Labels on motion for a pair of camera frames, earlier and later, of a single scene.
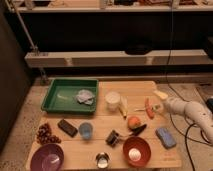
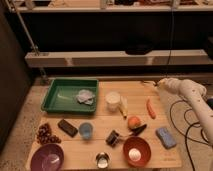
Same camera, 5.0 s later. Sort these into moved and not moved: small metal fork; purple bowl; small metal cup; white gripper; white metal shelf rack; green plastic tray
Moved: white gripper; small metal fork
Not moved: purple bowl; small metal cup; white metal shelf rack; green plastic tray
